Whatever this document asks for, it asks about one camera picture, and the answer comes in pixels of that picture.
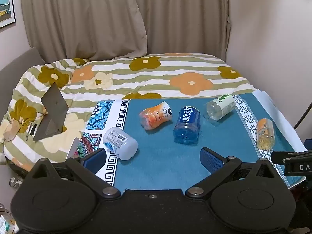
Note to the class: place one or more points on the green white packet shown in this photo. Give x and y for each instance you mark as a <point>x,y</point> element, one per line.
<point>6,225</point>

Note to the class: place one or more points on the white sheet under mat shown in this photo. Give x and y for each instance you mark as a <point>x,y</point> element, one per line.
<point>280,117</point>

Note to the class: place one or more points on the beige curtain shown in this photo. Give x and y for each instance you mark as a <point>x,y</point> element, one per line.
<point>97,17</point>

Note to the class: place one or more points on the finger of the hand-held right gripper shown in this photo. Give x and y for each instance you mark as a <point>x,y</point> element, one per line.
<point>280,156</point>

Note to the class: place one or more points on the grey tablet on stand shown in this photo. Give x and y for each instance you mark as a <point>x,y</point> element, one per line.
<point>52,109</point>

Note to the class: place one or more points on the blue plastic cup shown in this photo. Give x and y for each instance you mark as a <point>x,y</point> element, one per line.
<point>187,126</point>

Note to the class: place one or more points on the blue mat with patterned border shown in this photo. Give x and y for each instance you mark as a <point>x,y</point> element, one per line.
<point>158,156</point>

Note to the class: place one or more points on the orange cartoon print cup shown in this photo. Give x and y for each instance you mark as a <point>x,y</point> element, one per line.
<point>156,116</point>

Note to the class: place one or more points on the framed wall picture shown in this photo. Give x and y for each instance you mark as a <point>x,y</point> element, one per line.
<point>6,7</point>

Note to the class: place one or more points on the clear cup green white label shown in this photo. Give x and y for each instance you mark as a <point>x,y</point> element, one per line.
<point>220,107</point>

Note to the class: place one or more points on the clear cup orange label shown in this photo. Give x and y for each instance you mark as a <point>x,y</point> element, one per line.
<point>265,132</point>

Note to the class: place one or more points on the white cup with barcode label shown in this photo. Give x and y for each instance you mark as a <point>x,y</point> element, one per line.
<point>120,143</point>

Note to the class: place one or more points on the floral striped blanket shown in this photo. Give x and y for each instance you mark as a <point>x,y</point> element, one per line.
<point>146,78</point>

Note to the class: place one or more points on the wooden tag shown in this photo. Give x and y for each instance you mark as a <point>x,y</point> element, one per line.
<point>11,129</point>

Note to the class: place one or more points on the white card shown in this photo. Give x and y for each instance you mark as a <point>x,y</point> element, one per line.
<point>72,148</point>

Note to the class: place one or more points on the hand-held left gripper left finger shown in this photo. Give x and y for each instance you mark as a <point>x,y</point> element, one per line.
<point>93,160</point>

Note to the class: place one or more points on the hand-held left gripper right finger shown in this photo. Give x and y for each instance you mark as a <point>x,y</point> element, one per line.
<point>210,159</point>

